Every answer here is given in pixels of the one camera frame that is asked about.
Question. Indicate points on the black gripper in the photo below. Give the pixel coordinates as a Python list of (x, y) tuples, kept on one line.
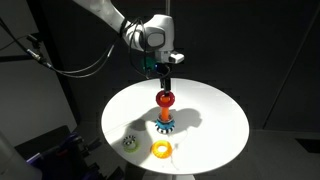
[(163, 70)]

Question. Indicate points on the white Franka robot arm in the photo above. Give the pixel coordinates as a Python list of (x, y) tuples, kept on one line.
[(103, 10)]

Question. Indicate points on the orange stacking pole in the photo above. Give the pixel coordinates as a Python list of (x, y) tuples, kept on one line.
[(165, 110)]

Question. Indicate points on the purple clamp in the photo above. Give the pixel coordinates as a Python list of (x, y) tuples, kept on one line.
[(73, 140)]

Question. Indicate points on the black perforated breadboard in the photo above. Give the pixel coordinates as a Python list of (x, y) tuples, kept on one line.
[(56, 161)]

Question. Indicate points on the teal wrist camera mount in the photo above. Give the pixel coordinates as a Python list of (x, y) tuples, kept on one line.
[(149, 64)]

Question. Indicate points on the white table pedestal base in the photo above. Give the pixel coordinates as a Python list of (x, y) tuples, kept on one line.
[(170, 177)]

